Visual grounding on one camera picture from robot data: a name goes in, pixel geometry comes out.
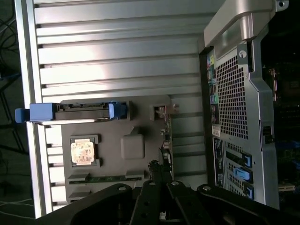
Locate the open PC case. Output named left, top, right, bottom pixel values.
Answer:
left=198, top=0, right=300, bottom=210

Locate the green RAM stick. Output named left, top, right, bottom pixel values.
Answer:
left=67, top=177, right=145, bottom=183

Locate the green motherboard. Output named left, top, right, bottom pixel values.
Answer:
left=260, top=63, right=300, bottom=207

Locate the blue slot latch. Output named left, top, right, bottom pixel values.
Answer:
left=242, top=154, right=253, bottom=167
left=233, top=167, right=253, bottom=181
left=243, top=185, right=255, bottom=200

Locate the hard disk with blue carrier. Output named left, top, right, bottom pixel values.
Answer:
left=15, top=100, right=129, bottom=125

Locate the silver CPU chip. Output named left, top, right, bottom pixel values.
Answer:
left=70, top=137, right=96, bottom=166

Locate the CPU socket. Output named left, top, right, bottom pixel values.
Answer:
left=269, top=67, right=300, bottom=101

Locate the grey parts rack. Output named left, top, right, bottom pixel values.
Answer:
left=60, top=95, right=181, bottom=206

